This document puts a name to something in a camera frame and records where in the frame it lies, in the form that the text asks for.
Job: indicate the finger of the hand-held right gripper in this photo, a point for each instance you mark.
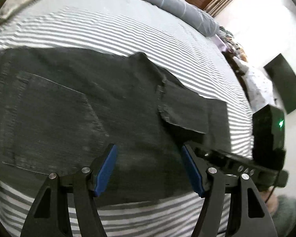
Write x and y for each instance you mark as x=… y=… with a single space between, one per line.
x=227 y=158

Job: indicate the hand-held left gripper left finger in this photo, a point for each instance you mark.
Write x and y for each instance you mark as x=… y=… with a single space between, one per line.
x=104 y=170

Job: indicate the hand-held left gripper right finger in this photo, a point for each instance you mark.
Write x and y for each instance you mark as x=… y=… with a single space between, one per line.
x=193 y=171

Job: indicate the dark grey denim pants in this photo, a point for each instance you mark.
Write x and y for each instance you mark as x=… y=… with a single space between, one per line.
x=88 y=118

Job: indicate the person's right forearm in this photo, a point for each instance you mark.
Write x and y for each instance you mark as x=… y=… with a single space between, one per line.
x=289 y=214

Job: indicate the white dotted cloth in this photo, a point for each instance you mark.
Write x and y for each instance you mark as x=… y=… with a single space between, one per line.
x=257 y=86

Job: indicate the black flat screen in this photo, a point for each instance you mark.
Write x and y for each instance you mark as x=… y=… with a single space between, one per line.
x=283 y=81

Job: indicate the pile of mixed clothes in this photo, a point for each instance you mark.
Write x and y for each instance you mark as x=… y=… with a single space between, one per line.
x=230 y=40

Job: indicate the grey striped bed sheet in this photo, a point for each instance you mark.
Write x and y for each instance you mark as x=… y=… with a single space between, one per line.
x=143 y=33

